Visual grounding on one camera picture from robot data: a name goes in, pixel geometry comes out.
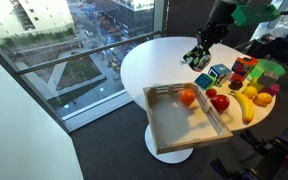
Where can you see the white table pedestal base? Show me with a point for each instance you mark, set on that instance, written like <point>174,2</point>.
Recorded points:
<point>170,156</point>

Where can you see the orange fruit at edge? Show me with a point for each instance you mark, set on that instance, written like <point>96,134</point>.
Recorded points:
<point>262,99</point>

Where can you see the wooden tray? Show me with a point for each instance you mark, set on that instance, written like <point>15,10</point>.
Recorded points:
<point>177,130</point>

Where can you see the green bowl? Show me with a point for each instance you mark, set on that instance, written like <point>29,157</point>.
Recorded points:
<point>272,66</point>

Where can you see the grey window railing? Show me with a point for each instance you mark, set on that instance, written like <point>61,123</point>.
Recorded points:
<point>84,52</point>

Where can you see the light green block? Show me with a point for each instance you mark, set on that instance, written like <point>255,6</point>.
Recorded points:
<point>256,73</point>

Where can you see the yellow banana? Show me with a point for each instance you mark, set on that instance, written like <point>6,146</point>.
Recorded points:
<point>246,106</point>

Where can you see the dark purple plum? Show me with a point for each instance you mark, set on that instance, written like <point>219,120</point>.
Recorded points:
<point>235,84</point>

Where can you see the black white green checkered cube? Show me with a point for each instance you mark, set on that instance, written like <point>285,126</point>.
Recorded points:
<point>197,62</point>

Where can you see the grey cube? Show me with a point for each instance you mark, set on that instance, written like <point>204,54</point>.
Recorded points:
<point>268,79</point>

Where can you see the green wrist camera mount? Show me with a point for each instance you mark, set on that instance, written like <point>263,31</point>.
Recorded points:
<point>255,14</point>

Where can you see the yellow block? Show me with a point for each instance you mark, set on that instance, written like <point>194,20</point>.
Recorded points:
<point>254,83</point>

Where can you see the large red apple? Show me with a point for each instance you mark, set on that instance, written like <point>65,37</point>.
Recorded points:
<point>220,102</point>

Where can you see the magenta block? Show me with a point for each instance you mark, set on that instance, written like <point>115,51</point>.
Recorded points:
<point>272,90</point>

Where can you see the black office chair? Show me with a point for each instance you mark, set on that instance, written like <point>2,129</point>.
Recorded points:
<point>280,50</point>

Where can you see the blue orange clamp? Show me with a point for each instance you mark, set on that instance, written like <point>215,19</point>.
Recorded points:
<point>277,146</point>

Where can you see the small red apple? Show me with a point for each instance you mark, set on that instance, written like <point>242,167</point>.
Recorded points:
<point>211,93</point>

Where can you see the small yellow lemon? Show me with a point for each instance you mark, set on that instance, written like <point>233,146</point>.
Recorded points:
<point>250,91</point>

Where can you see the red orange cube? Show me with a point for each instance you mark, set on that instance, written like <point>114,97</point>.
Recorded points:
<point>243,68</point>

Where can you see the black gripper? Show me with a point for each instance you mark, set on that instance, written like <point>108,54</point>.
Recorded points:
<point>214,35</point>

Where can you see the black Franka robot arm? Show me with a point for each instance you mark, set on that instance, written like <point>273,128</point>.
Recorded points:
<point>224,11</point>

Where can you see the blue black clamp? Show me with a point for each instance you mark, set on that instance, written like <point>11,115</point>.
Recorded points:
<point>230,170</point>

